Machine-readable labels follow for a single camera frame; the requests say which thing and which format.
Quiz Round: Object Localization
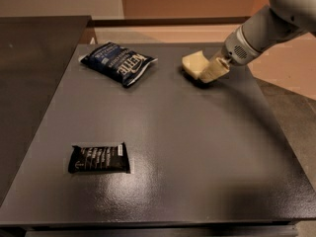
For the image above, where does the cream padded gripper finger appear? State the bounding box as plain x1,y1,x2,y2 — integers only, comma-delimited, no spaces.
198,50,230,83

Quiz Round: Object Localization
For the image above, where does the yellow sponge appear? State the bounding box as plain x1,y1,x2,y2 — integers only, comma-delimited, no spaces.
182,50,209,80

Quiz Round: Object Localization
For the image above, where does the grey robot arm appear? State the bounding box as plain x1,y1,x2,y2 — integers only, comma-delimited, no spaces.
197,0,316,83

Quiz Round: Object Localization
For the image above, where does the black RXBAR chocolate bar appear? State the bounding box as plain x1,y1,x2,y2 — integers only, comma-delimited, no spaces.
68,143,130,174

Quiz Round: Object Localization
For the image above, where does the blue Kettle chips bag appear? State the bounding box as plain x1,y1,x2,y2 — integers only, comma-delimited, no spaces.
80,41,156,88

